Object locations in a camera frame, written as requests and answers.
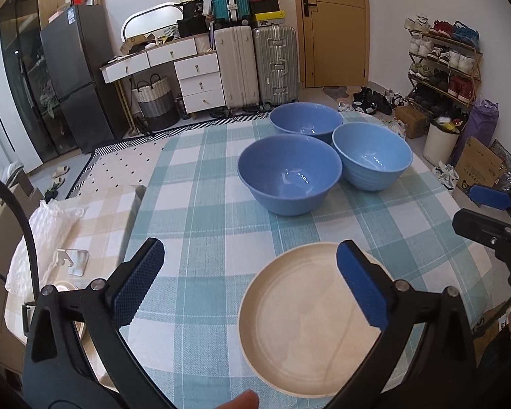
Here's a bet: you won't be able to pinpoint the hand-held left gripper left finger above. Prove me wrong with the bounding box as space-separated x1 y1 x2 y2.
23 237 175 409

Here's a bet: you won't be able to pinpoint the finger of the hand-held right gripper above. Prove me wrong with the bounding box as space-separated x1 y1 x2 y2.
452 209 511 286
469 184 511 218

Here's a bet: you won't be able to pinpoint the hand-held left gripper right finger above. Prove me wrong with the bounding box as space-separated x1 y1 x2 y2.
324 240 480 409

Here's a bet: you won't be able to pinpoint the ribbed blue bowl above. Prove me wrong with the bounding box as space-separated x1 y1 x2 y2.
331 122 413 192

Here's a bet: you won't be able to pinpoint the person's left hand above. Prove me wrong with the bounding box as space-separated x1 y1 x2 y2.
213 390 260 409

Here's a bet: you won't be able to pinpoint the cat print cardboard box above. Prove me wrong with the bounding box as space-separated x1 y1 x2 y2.
451 137 505 205

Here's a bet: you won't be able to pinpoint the shiny patterned bag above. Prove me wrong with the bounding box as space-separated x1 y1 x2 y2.
490 138 511 192

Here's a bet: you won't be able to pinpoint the clear phone stand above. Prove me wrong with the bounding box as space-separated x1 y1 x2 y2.
53 248 90 275

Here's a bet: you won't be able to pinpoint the beige checked tablecloth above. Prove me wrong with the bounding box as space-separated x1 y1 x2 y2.
4 185 145 350

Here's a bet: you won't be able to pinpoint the purple bag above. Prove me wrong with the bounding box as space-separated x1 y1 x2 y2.
453 99 500 167

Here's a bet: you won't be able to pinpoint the white trash bin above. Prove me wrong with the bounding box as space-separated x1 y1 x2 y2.
423 117 461 167

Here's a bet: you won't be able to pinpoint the teal checked tablecloth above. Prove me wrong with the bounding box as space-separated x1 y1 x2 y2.
117 113 495 409

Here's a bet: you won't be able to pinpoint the white plastic bag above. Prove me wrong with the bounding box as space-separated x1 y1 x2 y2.
4 199 88 294

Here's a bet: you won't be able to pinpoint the small brown cardboard box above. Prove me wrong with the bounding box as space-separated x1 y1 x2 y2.
394 106 429 139

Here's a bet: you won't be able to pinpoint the rows of assorted shoes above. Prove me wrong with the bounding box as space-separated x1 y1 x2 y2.
404 15 482 113

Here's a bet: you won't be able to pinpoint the large brown cardboard box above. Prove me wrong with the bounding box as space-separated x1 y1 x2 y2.
0 175 45 282

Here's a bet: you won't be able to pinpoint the person's dark trousers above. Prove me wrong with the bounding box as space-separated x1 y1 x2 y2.
477 332 511 393

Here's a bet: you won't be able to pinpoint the scattered sneakers group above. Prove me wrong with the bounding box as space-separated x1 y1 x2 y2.
336 87 409 116

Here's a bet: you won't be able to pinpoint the wooden shoe rack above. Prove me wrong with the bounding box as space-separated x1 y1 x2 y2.
404 30 483 116

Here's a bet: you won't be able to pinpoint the grey white woven basket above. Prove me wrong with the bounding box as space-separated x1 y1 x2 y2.
131 74 176 131

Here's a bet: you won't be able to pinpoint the white vanity desk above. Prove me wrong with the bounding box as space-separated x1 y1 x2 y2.
100 36 226 116

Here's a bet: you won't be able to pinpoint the black refrigerator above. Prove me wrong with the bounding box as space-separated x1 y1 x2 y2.
40 4 128 154

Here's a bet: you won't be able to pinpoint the wooden door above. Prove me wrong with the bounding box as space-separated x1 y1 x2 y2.
292 0 369 89

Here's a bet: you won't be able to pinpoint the white suitcase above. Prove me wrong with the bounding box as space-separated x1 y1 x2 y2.
213 26 260 109

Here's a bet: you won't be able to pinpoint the low cardboard box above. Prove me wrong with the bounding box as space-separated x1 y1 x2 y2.
125 34 152 54

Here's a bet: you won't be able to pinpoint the dark glass door cabinet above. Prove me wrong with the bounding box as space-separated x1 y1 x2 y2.
0 0 75 163

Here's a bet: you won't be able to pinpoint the silver suitcase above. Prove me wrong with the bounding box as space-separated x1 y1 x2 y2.
252 25 299 105

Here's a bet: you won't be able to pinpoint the black storage basket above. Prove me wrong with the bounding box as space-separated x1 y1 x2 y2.
176 16 209 37

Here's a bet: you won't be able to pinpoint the oval mirror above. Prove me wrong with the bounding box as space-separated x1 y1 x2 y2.
121 2 188 43

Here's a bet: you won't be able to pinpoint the black paper bag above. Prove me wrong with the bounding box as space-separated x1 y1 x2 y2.
183 0 207 20

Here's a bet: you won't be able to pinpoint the yellow black shoe box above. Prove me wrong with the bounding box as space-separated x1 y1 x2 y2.
253 11 287 27

